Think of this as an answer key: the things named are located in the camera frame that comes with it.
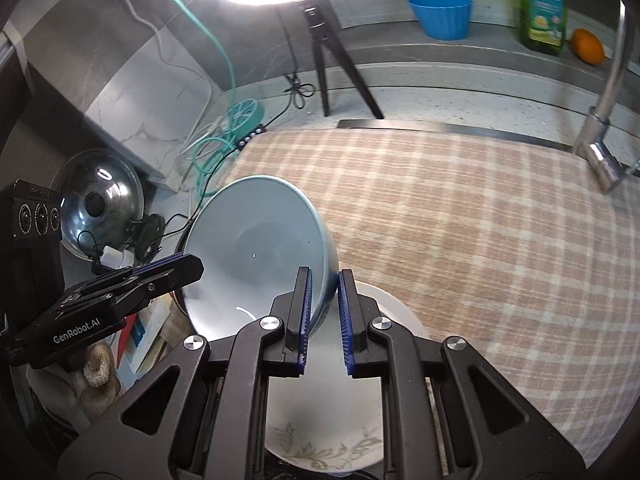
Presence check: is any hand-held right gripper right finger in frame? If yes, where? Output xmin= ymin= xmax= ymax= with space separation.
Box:
xmin=337 ymin=269 xmax=586 ymax=480

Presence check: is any black tripod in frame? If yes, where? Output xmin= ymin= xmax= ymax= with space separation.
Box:
xmin=295 ymin=0 xmax=385 ymax=120

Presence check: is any glass pot lid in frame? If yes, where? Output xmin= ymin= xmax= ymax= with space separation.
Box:
xmin=52 ymin=149 xmax=146 ymax=261

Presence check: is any green dish soap bottle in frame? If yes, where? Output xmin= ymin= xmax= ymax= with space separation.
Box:
xmin=505 ymin=0 xmax=571 ymax=56

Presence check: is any pale blue ceramic bowl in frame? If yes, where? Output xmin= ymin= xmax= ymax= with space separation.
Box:
xmin=182 ymin=175 xmax=340 ymax=343

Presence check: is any white charger plug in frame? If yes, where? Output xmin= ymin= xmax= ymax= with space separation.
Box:
xmin=97 ymin=245 xmax=126 ymax=268

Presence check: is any colourful paper booklet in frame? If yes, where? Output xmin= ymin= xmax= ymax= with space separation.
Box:
xmin=117 ymin=300 xmax=173 ymax=376

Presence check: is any blue plastic cup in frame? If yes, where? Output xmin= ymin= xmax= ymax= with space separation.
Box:
xmin=407 ymin=0 xmax=473 ymax=41

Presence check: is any teal power strip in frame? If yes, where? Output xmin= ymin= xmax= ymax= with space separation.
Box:
xmin=225 ymin=100 xmax=268 ymax=148

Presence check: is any teal cable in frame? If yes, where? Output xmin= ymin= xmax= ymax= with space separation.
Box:
xmin=137 ymin=0 xmax=266 ymax=201

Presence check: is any person's left hand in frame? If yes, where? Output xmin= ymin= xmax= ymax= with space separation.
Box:
xmin=27 ymin=342 xmax=123 ymax=423

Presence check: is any beige plaid table mat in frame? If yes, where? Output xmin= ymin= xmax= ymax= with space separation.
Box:
xmin=187 ymin=127 xmax=640 ymax=466

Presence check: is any white oval plate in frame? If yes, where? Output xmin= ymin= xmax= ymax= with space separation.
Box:
xmin=265 ymin=280 xmax=431 ymax=472

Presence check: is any orange fruit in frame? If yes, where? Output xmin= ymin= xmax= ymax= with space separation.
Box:
xmin=570 ymin=27 xmax=606 ymax=66

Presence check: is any white cable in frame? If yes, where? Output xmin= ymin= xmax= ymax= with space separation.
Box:
xmin=107 ymin=0 xmax=213 ymax=126

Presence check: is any thin black cable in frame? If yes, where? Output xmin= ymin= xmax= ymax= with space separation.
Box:
xmin=160 ymin=10 xmax=313 ymax=241

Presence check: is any steel faucet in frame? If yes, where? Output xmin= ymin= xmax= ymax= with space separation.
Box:
xmin=572 ymin=0 xmax=640 ymax=193

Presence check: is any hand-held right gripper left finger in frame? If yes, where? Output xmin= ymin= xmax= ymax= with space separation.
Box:
xmin=57 ymin=266 xmax=315 ymax=480

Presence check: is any black clamp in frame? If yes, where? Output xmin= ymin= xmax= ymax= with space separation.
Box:
xmin=125 ymin=214 xmax=166 ymax=263

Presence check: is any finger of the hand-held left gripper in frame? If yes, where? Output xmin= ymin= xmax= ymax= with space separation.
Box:
xmin=92 ymin=254 xmax=205 ymax=318

